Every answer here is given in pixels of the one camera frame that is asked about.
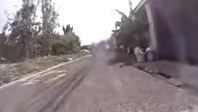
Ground grey concrete road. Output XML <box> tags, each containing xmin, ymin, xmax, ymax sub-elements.
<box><xmin>0</xmin><ymin>46</ymin><xmax>198</xmax><ymax>112</ymax></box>

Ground large leafy bushes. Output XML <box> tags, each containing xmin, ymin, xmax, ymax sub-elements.
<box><xmin>107</xmin><ymin>0</ymin><xmax>151</xmax><ymax>57</ymax></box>

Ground grey container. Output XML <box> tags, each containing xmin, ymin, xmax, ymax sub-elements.
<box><xmin>143</xmin><ymin>46</ymin><xmax>157</xmax><ymax>63</ymax></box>

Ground pale concrete kerb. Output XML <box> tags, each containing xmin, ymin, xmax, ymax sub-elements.
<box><xmin>0</xmin><ymin>54</ymin><xmax>95</xmax><ymax>92</ymax></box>

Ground row of trees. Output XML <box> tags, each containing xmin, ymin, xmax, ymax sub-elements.
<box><xmin>0</xmin><ymin>0</ymin><xmax>85</xmax><ymax>65</ymax></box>

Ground grass verge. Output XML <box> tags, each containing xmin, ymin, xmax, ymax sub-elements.
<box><xmin>0</xmin><ymin>51</ymin><xmax>93</xmax><ymax>88</ymax></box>

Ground building with porch pillar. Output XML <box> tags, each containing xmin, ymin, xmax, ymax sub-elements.
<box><xmin>131</xmin><ymin>0</ymin><xmax>198</xmax><ymax>73</ymax></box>

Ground concrete pavement strip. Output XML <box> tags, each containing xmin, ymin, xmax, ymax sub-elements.
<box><xmin>131</xmin><ymin>56</ymin><xmax>198</xmax><ymax>103</ymax></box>

